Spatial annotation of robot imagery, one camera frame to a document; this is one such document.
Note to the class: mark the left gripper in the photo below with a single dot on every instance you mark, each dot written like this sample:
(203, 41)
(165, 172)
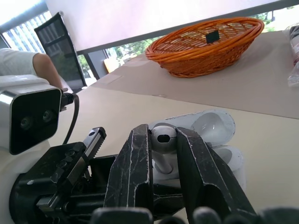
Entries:
(46, 186)

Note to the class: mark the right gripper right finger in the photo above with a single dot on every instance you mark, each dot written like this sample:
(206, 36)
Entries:
(205, 177)

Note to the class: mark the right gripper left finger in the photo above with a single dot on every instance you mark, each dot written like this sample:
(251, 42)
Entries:
(130, 168)

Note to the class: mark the white earbud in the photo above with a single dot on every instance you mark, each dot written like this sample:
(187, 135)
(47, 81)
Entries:
(163, 137)

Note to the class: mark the white earbud case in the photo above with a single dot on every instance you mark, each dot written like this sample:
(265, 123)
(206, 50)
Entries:
(217, 130)

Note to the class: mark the black mesh chair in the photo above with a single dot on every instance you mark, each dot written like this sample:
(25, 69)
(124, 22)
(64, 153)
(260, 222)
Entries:
(60, 49)

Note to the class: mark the person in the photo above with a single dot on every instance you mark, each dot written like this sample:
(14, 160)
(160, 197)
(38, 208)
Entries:
(21, 63)

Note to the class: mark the orange wicker basket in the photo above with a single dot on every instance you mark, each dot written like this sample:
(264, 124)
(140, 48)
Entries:
(201, 56)

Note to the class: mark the clear plastic pack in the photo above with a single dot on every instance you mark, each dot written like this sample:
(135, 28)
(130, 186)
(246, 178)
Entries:
(294, 53)

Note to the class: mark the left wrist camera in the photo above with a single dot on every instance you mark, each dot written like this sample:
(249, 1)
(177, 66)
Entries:
(32, 119)

